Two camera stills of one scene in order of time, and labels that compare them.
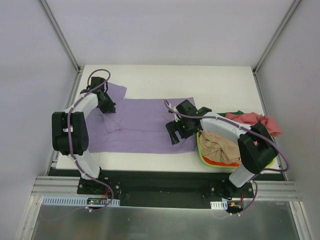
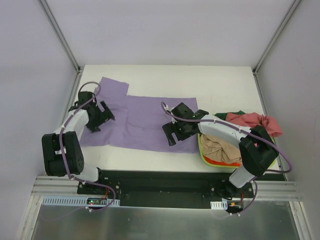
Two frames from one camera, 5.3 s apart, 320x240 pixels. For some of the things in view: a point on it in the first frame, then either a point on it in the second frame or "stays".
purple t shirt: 135,126 stays
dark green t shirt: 237,112 stays
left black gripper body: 107,105 → 100,119
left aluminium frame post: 60,34 stays
